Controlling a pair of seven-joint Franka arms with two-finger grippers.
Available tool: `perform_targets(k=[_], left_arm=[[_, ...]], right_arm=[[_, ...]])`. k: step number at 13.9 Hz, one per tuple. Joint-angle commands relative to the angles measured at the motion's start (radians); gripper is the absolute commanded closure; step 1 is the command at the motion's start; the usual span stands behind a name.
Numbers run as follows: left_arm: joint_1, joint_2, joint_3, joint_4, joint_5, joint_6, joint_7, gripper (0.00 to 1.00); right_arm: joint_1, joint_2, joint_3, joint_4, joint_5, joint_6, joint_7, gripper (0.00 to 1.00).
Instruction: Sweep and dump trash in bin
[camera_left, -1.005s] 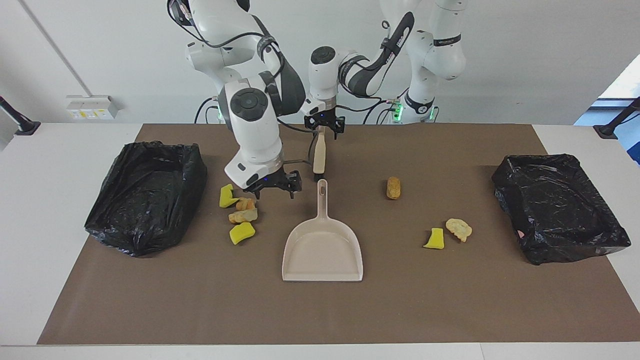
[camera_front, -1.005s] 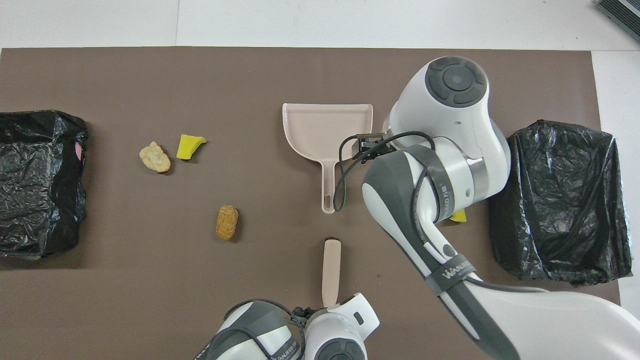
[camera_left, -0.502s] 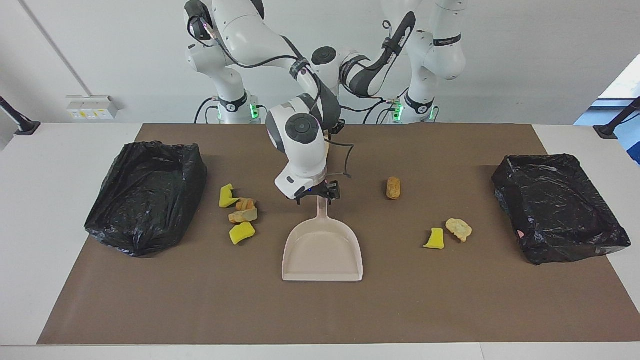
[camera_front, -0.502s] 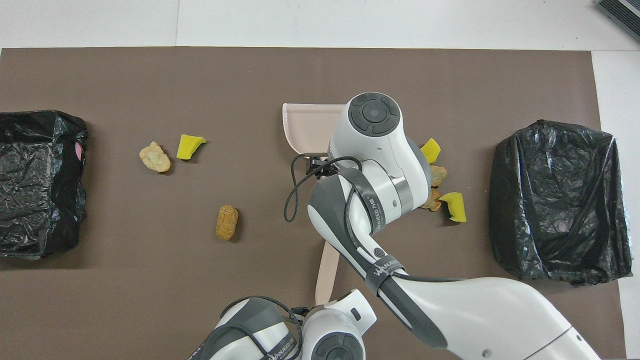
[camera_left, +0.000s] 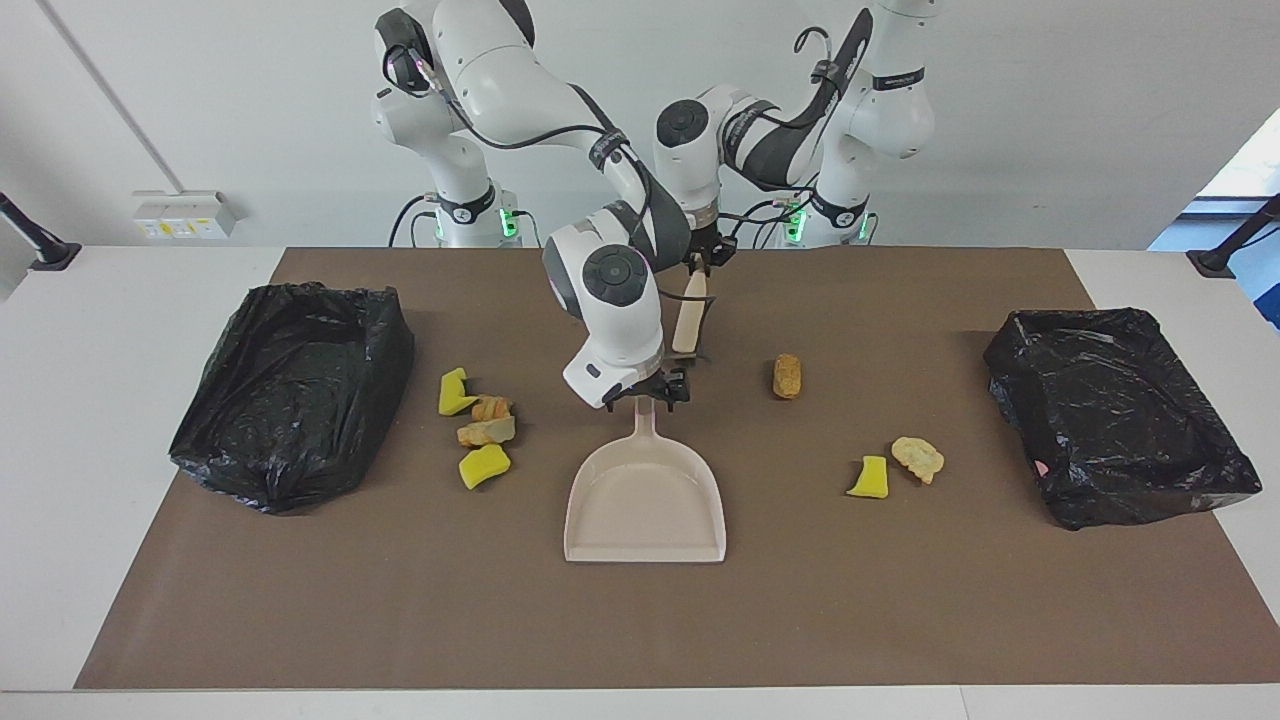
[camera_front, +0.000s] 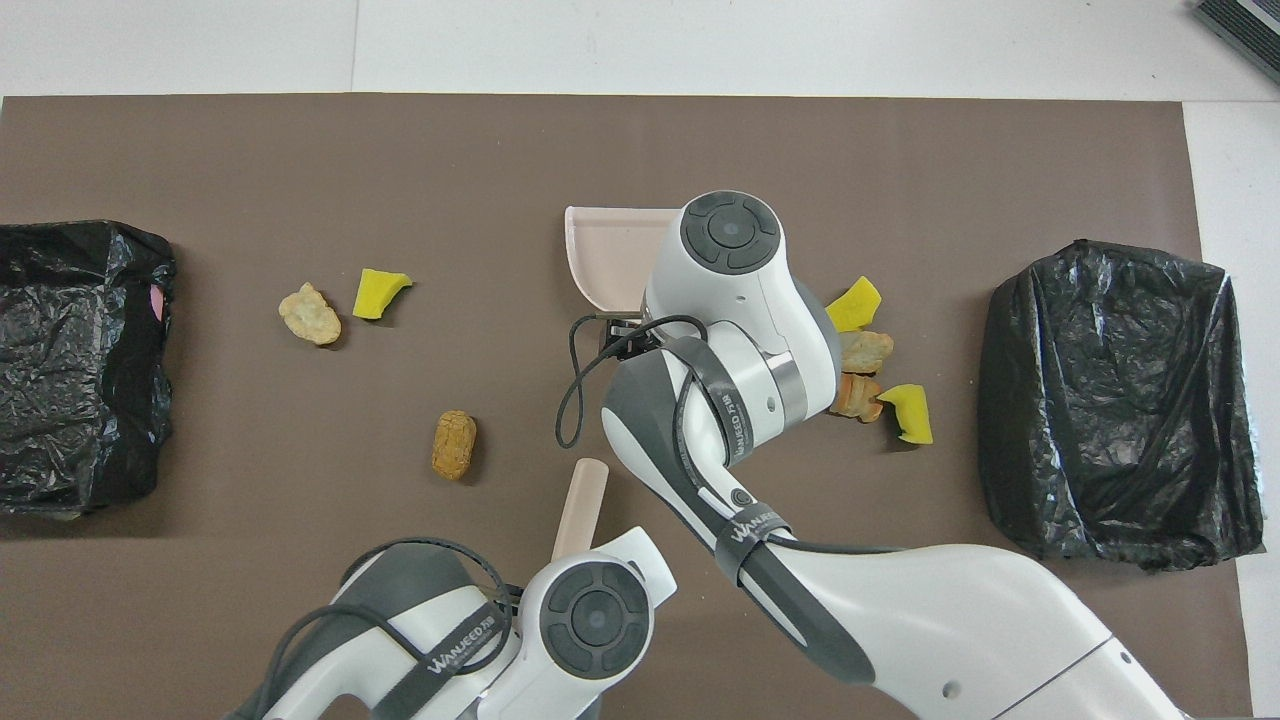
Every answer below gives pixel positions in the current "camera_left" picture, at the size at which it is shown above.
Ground beige plastic dustpan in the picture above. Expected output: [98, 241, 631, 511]
[563, 396, 728, 564]

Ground black camera stand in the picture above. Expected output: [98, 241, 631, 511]
[0, 192, 83, 272]
[1187, 193, 1280, 279]

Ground black right base cables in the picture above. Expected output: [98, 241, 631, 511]
[388, 195, 541, 248]

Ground white wall socket box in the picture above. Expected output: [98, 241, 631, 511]
[132, 190, 248, 241]

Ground beige hand brush black bristles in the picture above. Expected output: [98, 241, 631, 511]
[671, 268, 713, 363]

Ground black bag lined bin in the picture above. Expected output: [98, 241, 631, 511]
[168, 282, 416, 516]

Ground brown table mat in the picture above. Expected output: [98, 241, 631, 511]
[75, 247, 1280, 691]

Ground black bag bin pink spot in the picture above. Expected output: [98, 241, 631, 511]
[983, 307, 1263, 532]

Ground yellow green sponge piece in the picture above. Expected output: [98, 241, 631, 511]
[438, 367, 481, 417]

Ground black base cables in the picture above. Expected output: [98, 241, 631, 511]
[720, 195, 801, 251]
[388, 195, 541, 248]

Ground black left base cables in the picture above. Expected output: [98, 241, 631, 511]
[720, 195, 801, 251]

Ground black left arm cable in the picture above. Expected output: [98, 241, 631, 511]
[793, 10, 873, 126]

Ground white wall cable conduit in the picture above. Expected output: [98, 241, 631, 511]
[38, 0, 186, 193]

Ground grey-beige bread chunk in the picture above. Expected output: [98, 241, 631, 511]
[456, 415, 518, 448]

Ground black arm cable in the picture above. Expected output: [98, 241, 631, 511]
[793, 10, 873, 126]
[383, 40, 661, 251]

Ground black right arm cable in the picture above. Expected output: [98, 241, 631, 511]
[383, 40, 661, 251]

